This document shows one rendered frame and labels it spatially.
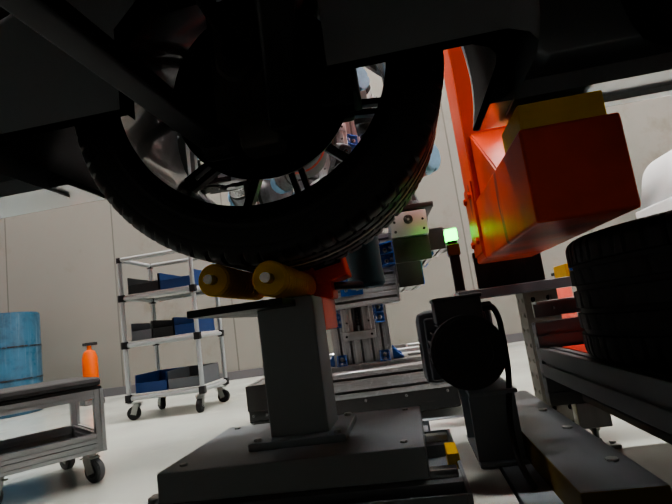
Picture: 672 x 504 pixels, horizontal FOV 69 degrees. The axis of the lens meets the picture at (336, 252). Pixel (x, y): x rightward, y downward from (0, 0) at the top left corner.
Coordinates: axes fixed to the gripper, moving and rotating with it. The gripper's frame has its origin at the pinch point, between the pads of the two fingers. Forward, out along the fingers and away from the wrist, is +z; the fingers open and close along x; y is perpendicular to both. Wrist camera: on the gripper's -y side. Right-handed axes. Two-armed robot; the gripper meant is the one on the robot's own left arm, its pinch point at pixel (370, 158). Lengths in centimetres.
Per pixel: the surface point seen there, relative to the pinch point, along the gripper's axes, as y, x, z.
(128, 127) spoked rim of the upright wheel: 7, 63, 6
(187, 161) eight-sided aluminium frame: 4.9, 46.5, -10.5
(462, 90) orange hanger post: -18.1, -22.6, 16.0
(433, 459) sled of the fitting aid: 70, 18, 27
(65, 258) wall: -64, 0, -481
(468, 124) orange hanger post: -8.1, -23.2, 15.9
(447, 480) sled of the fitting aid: 68, 30, 40
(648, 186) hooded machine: -65, -393, -63
